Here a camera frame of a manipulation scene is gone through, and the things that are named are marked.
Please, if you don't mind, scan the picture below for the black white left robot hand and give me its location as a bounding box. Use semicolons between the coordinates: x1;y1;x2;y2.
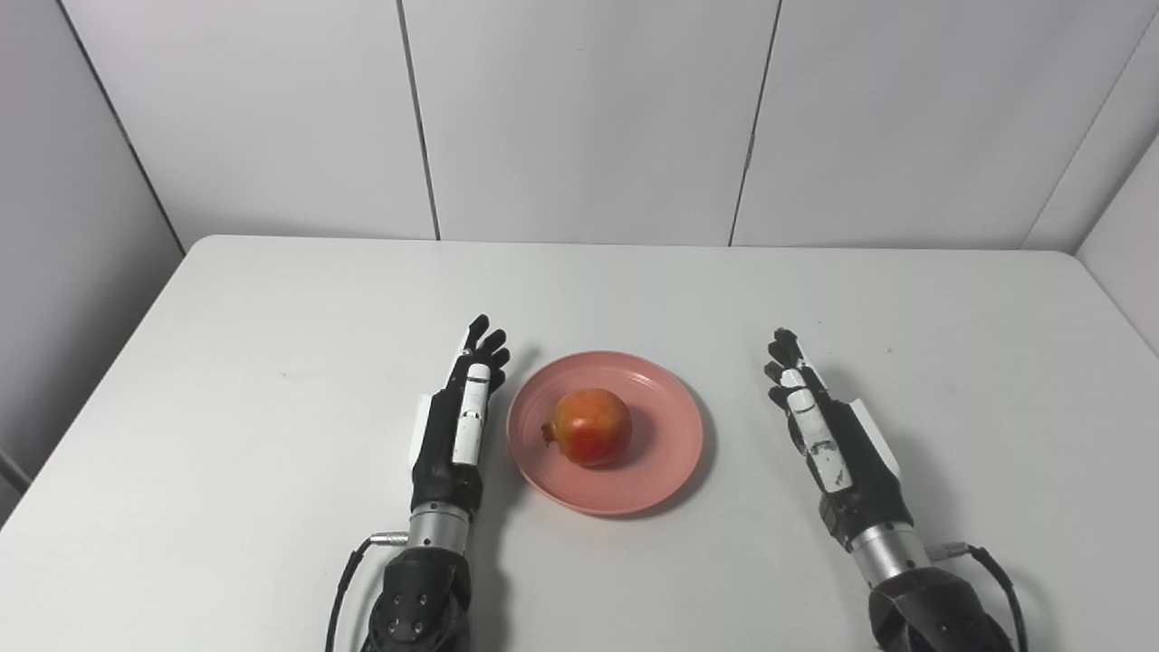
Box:
409;314;511;519

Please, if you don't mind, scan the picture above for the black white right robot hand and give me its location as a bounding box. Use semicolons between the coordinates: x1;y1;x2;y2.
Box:
763;328;914;551

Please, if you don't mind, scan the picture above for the red yellow pomegranate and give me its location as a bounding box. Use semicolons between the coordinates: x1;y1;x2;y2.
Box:
541;388;633;468

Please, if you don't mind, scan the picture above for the pink round plate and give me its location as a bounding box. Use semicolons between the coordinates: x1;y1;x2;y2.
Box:
506;350;704;517

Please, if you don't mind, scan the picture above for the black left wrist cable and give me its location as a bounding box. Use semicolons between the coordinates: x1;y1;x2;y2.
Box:
324;532;408;652

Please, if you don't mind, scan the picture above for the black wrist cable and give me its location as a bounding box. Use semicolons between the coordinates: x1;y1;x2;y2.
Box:
937;542;1029;652
324;532;408;652

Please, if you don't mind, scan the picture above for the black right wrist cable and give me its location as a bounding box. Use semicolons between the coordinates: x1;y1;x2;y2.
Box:
937;542;1029;652

